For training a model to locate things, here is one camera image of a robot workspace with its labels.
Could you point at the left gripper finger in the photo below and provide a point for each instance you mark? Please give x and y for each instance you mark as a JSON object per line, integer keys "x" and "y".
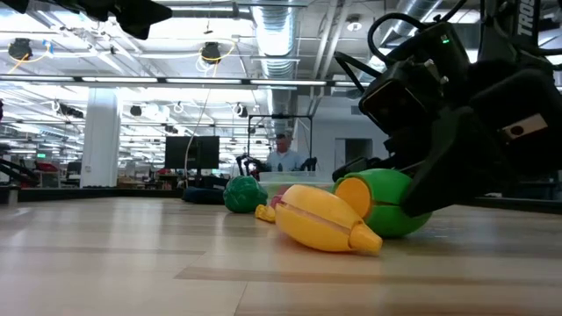
{"x": 140, "y": 17}

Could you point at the person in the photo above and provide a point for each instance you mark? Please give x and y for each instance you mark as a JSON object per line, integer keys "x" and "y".
{"x": 284, "y": 160}

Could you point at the black aluminium table frame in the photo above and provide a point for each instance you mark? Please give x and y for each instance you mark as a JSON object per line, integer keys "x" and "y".
{"x": 127, "y": 192}

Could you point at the white pillar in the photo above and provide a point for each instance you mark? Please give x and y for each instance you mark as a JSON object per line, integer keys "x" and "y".
{"x": 100, "y": 145}

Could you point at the yellow toy banana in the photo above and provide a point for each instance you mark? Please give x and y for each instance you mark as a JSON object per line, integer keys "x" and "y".
{"x": 316, "y": 219}

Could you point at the clear plastic tupperware container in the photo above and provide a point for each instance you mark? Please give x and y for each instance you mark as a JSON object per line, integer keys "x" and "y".
{"x": 298, "y": 177}

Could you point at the overhead light bar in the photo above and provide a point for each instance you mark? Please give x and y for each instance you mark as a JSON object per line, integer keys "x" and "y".
{"x": 285, "y": 82}

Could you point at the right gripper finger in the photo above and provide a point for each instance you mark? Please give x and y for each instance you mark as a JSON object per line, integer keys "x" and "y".
{"x": 443, "y": 175}
{"x": 358, "y": 167}

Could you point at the silver ceiling duct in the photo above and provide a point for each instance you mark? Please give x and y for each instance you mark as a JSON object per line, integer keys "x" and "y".
{"x": 276, "y": 39}

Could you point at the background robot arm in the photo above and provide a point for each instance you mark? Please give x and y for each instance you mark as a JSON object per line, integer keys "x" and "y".
{"x": 248, "y": 164}
{"x": 309, "y": 163}

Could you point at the dark green toy pepper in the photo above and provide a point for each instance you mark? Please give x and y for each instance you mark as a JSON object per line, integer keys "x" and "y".
{"x": 244, "y": 195}

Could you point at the dark navy folded cloth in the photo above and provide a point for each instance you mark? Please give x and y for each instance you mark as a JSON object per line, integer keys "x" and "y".
{"x": 202, "y": 196}

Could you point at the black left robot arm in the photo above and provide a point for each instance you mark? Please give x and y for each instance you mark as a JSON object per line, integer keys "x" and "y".
{"x": 11, "y": 3}

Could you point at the green toy mango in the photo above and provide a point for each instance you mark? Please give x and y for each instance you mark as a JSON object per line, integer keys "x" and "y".
{"x": 391, "y": 221}

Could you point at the pink crinkled ball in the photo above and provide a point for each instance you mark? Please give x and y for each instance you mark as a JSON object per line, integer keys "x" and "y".
{"x": 275, "y": 202}

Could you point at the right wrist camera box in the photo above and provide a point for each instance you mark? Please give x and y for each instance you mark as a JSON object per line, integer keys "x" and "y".
{"x": 395, "y": 103}

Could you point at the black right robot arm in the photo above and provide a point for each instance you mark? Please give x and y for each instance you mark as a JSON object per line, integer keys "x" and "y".
{"x": 527, "y": 26}

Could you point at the black ceiling camera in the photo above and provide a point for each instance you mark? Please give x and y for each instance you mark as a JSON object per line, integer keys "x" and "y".
{"x": 211, "y": 52}
{"x": 19, "y": 48}

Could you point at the black background monitor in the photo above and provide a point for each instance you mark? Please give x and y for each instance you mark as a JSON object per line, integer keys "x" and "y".
{"x": 192, "y": 152}

